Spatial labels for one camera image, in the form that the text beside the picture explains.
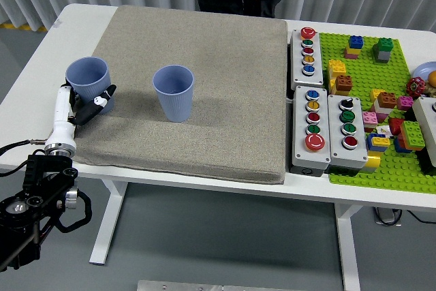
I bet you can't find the green studded baseplate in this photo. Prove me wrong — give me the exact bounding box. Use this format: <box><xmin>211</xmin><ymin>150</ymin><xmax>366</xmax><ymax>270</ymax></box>
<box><xmin>318</xmin><ymin>31</ymin><xmax>436</xmax><ymax>195</ymax></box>

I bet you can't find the white control box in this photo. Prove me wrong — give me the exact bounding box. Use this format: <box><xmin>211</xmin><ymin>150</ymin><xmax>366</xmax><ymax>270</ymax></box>
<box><xmin>411</xmin><ymin>95</ymin><xmax>436</xmax><ymax>168</ymax></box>

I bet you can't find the yellow toy cylinder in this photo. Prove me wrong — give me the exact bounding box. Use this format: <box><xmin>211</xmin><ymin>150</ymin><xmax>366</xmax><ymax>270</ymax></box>
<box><xmin>360</xmin><ymin>153</ymin><xmax>382</xmax><ymax>174</ymax></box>

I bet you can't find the selector switch control box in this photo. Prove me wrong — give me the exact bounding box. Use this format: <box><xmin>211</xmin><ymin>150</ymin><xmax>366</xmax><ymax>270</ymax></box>
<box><xmin>327</xmin><ymin>93</ymin><xmax>369</xmax><ymax>173</ymax></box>

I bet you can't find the black power cable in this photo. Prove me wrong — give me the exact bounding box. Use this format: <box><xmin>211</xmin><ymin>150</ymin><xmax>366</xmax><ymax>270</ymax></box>
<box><xmin>407</xmin><ymin>209</ymin><xmax>436</xmax><ymax>226</ymax></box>

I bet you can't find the blue ribbed plastic cup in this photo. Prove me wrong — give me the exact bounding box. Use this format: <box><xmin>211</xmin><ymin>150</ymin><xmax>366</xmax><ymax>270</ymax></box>
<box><xmin>65</xmin><ymin>56</ymin><xmax>115</xmax><ymax>115</ymax></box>
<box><xmin>152</xmin><ymin>65</ymin><xmax>196</xmax><ymax>123</ymax></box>

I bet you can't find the grey-brown cushion mat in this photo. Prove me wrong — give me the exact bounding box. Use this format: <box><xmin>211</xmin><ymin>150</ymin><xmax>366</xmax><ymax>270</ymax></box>
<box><xmin>67</xmin><ymin>4</ymin><xmax>289</xmax><ymax>185</ymax></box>

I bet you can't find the green tilted block stack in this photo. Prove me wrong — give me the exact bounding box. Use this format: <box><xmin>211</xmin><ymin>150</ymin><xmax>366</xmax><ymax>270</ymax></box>
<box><xmin>399</xmin><ymin>120</ymin><xmax>426</xmax><ymax>152</ymax></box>

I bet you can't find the brown toy block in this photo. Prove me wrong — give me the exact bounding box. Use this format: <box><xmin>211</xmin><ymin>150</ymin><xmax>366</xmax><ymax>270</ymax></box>
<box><xmin>377</xmin><ymin>91</ymin><xmax>398</xmax><ymax>110</ymax></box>
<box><xmin>334</xmin><ymin>74</ymin><xmax>354</xmax><ymax>96</ymax></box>

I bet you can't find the green toy block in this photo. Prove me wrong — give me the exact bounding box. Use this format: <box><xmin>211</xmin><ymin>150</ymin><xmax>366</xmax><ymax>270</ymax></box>
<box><xmin>377</xmin><ymin>37</ymin><xmax>395</xmax><ymax>53</ymax></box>

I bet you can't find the red toy block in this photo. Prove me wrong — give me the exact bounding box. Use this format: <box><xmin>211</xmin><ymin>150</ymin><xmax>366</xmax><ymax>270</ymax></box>
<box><xmin>388</xmin><ymin>117</ymin><xmax>406</xmax><ymax>136</ymax></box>

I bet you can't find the white table leg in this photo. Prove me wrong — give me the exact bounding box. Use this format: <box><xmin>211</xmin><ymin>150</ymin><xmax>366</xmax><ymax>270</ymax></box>
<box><xmin>333</xmin><ymin>202</ymin><xmax>364</xmax><ymax>291</ymax></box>
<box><xmin>89</xmin><ymin>179</ymin><xmax>129</xmax><ymax>266</ymax></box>

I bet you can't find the grey toy block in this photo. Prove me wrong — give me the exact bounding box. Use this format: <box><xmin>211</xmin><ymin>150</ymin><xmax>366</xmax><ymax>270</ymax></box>
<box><xmin>372</xmin><ymin>44</ymin><xmax>391</xmax><ymax>65</ymax></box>

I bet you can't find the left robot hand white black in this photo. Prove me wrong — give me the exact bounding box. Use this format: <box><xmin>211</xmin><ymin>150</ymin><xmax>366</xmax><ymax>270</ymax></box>
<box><xmin>44</xmin><ymin>82</ymin><xmax>118</xmax><ymax>149</ymax></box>

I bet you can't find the long five-button control box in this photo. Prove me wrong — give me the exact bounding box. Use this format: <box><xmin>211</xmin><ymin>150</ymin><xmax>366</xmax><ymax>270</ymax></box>
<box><xmin>290</xmin><ymin>27</ymin><xmax>324</xmax><ymax>90</ymax></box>

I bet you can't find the wide five-button control box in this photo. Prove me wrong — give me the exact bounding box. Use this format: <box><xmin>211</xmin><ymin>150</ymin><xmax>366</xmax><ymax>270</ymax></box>
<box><xmin>292</xmin><ymin>85</ymin><xmax>332</xmax><ymax>178</ymax></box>

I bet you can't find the light blue plate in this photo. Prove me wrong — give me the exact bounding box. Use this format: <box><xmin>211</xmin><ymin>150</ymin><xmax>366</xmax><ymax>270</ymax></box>
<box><xmin>413</xmin><ymin>61</ymin><xmax>436</xmax><ymax>82</ymax></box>

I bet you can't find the magenta toy block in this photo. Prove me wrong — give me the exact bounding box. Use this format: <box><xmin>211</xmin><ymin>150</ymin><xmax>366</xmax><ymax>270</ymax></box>
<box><xmin>396</xmin><ymin>95</ymin><xmax>414</xmax><ymax>112</ymax></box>

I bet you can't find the white toy block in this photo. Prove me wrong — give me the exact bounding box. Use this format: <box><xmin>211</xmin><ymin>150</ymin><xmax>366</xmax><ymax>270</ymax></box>
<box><xmin>373</xmin><ymin>99</ymin><xmax>390</xmax><ymax>114</ymax></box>

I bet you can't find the red valve wheel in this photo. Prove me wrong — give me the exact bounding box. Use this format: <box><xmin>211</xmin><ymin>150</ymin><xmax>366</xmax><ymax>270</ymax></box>
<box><xmin>407</xmin><ymin>77</ymin><xmax>426</xmax><ymax>97</ymax></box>

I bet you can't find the grey power adapter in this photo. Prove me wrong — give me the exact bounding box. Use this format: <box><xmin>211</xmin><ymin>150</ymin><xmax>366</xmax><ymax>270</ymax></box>
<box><xmin>373</xmin><ymin>206</ymin><xmax>403</xmax><ymax>227</ymax></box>

